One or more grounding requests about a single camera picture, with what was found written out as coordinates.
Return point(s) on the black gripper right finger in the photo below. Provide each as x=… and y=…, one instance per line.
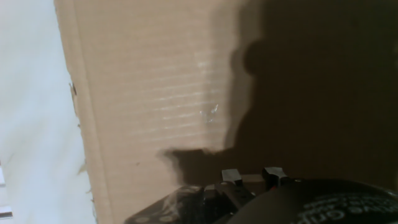
x=273, y=174

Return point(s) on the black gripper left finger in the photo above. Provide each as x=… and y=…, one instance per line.
x=231, y=175

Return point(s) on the brown cardboard sheet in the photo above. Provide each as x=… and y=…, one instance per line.
x=149, y=77

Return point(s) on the white marble pattern sheet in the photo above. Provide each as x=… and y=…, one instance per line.
x=31, y=77

